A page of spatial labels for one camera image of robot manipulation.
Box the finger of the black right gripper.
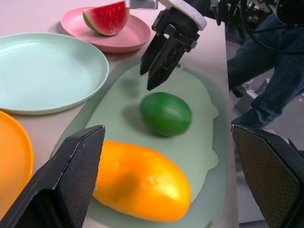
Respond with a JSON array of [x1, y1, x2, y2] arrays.
[[146, 35, 185, 91], [139, 33, 168, 76]]

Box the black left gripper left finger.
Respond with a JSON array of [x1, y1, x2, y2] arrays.
[[0, 124, 106, 228]]

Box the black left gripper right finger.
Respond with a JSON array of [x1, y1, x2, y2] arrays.
[[231, 123, 304, 228]]

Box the green lime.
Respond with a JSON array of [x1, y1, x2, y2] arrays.
[[139, 92, 192, 138]]

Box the red watermelon slice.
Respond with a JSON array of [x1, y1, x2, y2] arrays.
[[82, 0, 131, 37]]

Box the yellow mango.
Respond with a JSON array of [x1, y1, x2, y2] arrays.
[[92, 139, 192, 223]]

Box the pink plate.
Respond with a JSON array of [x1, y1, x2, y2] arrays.
[[60, 7, 152, 53]]

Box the yellow plate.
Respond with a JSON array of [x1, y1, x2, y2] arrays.
[[0, 110, 35, 214]]

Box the light green plate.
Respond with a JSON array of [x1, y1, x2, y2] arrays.
[[0, 32, 110, 116]]

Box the green silicone mat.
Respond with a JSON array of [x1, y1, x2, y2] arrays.
[[51, 56, 232, 228]]

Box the person in blue jeans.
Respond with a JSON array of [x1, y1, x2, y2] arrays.
[[227, 11, 304, 130]]

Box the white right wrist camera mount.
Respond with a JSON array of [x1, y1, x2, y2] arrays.
[[125, 0, 208, 31]]

